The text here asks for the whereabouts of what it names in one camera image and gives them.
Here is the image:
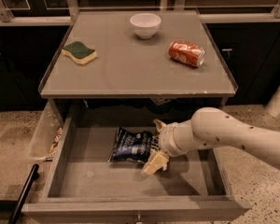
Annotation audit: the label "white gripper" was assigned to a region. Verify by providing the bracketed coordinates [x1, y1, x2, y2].
[142, 119, 185, 175]

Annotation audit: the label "blue chip bag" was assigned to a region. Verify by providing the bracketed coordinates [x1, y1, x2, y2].
[109, 127, 160, 164]

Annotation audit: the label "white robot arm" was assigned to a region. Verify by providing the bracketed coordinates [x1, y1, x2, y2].
[143, 107, 280, 175]

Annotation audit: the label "grey counter cabinet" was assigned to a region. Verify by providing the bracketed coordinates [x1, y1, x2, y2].
[39, 10, 237, 105]

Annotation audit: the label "grey open top drawer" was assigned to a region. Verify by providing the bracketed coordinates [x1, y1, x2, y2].
[22, 106, 251, 223]

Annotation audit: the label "red soda can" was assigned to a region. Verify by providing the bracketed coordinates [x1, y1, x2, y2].
[169, 40, 205, 67]

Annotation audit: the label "snack packets in bin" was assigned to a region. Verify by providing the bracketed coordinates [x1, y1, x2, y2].
[49, 128, 63, 154]

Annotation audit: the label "clear plastic side bin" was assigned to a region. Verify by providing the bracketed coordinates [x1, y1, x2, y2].
[28, 104, 62, 161]

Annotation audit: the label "green yellow sponge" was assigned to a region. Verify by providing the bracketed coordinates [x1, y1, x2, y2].
[62, 41, 97, 65]

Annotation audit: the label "white ceramic bowl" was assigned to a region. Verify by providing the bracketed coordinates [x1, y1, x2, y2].
[130, 13, 161, 39]

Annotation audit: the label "black bar handle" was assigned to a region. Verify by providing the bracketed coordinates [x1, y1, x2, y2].
[7, 164, 39, 224]

